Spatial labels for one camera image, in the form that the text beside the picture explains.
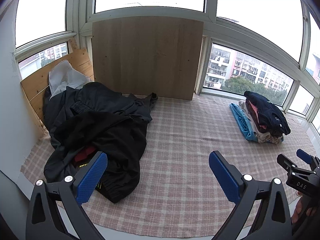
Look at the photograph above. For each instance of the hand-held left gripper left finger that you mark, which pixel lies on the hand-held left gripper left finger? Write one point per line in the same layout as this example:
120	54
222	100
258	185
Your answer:
91	177

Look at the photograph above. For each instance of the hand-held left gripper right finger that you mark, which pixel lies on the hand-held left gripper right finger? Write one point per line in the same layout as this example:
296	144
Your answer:
223	177

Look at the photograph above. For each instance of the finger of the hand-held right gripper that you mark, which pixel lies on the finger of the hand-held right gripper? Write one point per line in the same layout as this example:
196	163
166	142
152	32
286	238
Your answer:
283	162
303	155

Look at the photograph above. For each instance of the pile of black clothes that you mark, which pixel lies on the pile of black clothes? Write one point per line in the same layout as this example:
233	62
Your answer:
100	97

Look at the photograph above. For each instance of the person's right hand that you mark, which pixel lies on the person's right hand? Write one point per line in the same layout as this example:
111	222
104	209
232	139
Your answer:
298	208

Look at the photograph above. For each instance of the black cloth piece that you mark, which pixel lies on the black cloth piece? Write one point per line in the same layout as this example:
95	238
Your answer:
110	190

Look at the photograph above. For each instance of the black ribbed hem garment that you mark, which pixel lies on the black ribbed hem garment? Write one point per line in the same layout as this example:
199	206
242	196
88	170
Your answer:
112	135

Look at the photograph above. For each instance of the pink plaid blanket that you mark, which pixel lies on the pink plaid blanket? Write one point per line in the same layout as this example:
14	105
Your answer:
175	142

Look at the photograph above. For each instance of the green trees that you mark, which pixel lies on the green trees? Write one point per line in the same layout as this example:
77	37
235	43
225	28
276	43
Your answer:
240	83

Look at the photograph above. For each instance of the pink apartment building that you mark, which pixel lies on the pink apartment building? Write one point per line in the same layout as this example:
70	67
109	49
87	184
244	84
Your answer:
250	67

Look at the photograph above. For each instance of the white garment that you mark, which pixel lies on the white garment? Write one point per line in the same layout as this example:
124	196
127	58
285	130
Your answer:
62	77

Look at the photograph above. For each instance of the pine plank panel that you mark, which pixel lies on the pine plank panel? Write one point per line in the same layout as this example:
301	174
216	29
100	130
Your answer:
82	62

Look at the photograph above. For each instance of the white apartment building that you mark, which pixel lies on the white apartment building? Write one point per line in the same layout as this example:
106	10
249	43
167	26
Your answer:
55	51

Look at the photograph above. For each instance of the light wooden board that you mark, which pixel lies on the light wooden board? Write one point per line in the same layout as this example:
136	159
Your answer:
147	55

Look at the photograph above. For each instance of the white window frame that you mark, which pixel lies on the white window frame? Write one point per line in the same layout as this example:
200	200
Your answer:
85	12

